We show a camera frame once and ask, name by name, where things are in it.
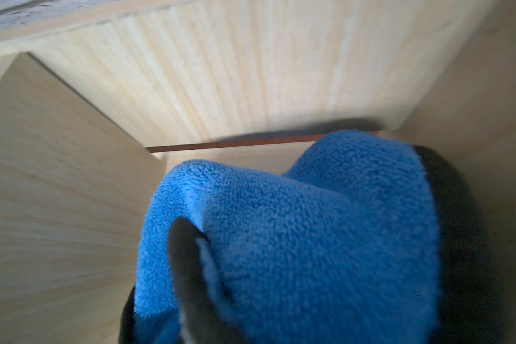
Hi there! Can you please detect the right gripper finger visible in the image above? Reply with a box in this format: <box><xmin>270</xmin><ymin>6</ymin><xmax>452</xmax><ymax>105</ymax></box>
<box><xmin>168</xmin><ymin>217</ymin><xmax>247</xmax><ymax>343</ymax></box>

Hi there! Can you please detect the light wooden bookshelf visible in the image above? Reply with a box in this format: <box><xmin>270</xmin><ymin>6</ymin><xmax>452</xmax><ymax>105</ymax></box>
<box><xmin>0</xmin><ymin>1</ymin><xmax>516</xmax><ymax>343</ymax></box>

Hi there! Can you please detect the blue and grey cloth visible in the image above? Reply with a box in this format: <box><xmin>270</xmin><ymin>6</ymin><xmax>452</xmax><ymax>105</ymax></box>
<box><xmin>119</xmin><ymin>130</ymin><xmax>491</xmax><ymax>344</ymax></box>

